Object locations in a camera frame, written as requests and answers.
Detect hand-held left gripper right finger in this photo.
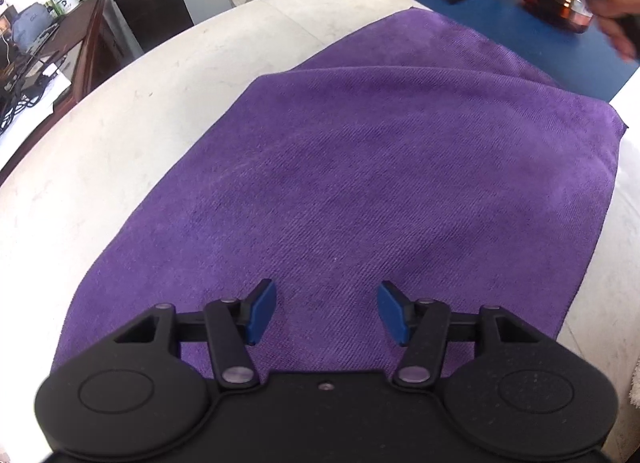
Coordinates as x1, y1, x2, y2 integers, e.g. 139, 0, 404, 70
377, 280, 560, 387

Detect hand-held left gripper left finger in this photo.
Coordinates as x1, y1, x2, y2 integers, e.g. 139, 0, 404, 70
112, 279, 277, 390

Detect purple towel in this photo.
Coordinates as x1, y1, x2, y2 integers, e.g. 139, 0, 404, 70
50, 8, 628, 379

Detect person's white fleece jacket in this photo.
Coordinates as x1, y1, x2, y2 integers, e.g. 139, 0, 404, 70
622, 363, 640, 414

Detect blue table mat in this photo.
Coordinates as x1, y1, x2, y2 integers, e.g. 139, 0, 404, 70
359, 0, 640, 104

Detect white papers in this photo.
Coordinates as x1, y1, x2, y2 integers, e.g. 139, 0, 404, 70
0, 68, 73, 168

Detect dark wooden desk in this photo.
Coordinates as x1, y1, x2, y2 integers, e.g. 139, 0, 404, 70
0, 0, 136, 184

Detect black keyboard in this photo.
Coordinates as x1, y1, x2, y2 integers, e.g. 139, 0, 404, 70
22, 23, 62, 54

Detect blue grey bag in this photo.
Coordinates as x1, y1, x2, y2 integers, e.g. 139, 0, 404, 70
11, 3, 53, 48

